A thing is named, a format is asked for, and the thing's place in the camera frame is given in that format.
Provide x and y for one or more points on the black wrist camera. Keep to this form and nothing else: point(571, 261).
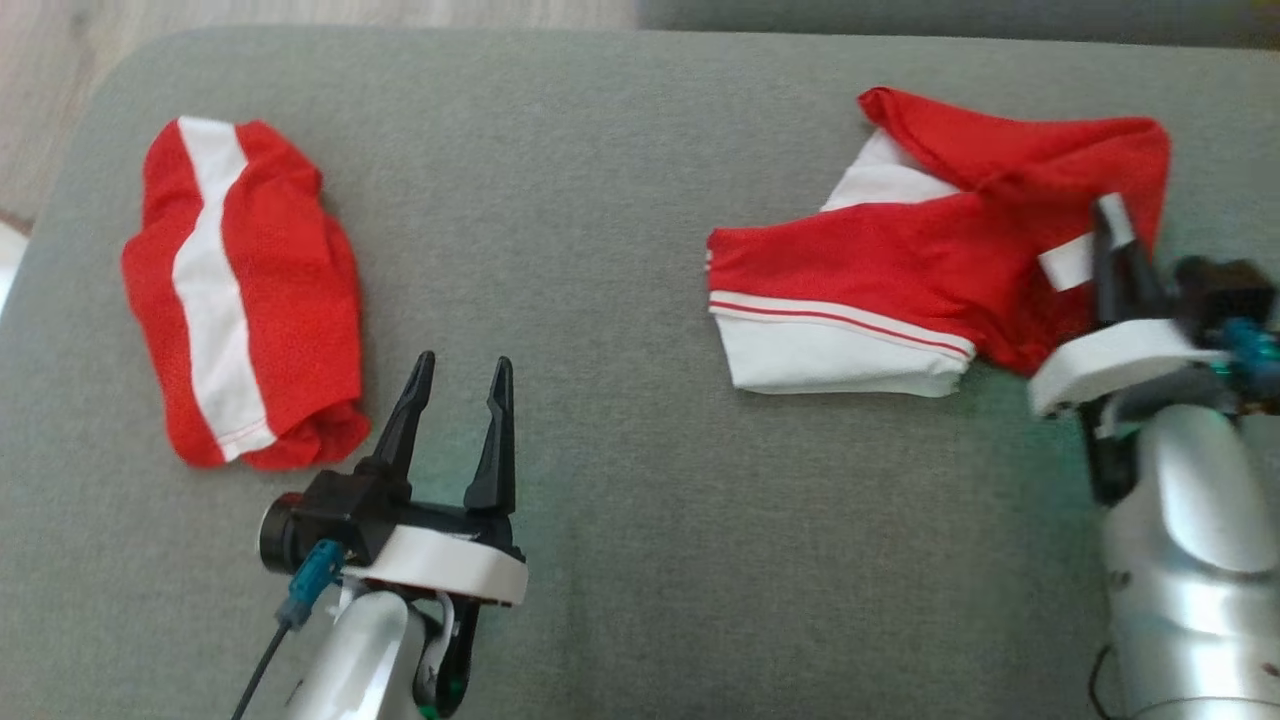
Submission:
point(1230, 295)
point(285, 535)

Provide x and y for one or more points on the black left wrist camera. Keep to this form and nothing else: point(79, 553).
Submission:
point(285, 535)

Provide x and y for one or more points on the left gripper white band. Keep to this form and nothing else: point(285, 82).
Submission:
point(450, 560)

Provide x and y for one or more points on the red white sports garment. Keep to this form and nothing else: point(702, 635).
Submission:
point(900, 260)

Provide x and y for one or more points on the folded red white garment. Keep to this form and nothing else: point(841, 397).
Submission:
point(290, 290)

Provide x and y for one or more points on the grey fabric sofa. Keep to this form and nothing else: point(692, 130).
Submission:
point(620, 420)

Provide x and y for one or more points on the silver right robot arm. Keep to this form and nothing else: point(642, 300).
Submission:
point(1190, 560)

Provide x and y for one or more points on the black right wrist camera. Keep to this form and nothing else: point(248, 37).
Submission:
point(1230, 295)

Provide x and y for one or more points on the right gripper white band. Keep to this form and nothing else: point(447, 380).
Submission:
point(1120, 360)

